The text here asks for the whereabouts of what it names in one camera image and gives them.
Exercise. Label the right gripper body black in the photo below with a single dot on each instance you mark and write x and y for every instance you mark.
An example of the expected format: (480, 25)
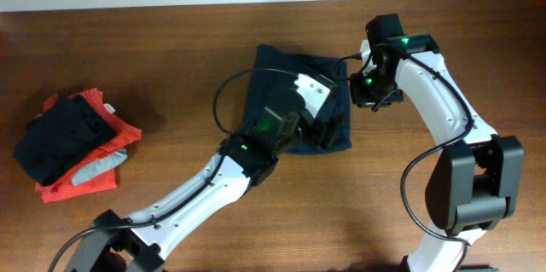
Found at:
(373, 90)

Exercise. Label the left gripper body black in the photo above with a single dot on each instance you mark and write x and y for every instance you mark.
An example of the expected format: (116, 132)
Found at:
(312, 129)

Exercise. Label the dark blue shorts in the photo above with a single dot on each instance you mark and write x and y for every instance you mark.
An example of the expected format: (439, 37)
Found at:
(263, 85)

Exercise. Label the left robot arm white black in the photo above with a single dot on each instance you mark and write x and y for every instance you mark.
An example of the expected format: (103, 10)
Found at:
(144, 239)

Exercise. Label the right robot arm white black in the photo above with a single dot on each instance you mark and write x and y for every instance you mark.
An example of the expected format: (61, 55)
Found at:
(475, 182)

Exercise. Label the red folded garment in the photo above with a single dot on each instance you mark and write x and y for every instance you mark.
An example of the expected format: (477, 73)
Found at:
(93, 169)

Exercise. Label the black folded garment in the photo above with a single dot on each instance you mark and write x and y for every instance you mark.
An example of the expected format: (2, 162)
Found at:
(54, 138)

